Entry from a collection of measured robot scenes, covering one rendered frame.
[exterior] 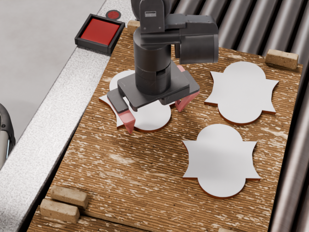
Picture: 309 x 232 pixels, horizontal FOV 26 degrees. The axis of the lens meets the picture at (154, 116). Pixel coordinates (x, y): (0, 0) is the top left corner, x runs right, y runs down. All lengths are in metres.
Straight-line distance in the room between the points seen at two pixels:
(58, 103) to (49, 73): 1.31
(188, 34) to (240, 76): 0.25
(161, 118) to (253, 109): 0.16
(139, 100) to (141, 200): 0.16
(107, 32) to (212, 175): 0.39
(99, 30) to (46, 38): 1.34
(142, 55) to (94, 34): 0.33
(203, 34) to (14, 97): 1.54
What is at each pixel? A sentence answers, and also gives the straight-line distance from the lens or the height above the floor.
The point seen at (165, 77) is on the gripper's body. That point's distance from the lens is 1.04.
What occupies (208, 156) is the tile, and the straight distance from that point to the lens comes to 1.10.
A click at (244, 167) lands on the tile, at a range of 1.10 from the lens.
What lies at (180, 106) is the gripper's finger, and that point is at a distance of 1.15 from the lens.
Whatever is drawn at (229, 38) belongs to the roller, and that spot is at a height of 0.92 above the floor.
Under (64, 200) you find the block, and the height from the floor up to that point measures 0.95.
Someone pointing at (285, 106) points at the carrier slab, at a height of 0.94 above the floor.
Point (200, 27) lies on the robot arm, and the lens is 1.00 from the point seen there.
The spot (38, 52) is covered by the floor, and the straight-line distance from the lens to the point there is 2.61.
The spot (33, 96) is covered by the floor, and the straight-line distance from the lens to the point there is 2.46.
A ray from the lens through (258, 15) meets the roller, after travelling 1.38.
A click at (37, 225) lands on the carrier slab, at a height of 0.94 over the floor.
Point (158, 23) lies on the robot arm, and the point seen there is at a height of 1.18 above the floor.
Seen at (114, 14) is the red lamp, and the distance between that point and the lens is 1.37.
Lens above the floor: 1.84
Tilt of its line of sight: 51 degrees down
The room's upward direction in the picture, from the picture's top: straight up
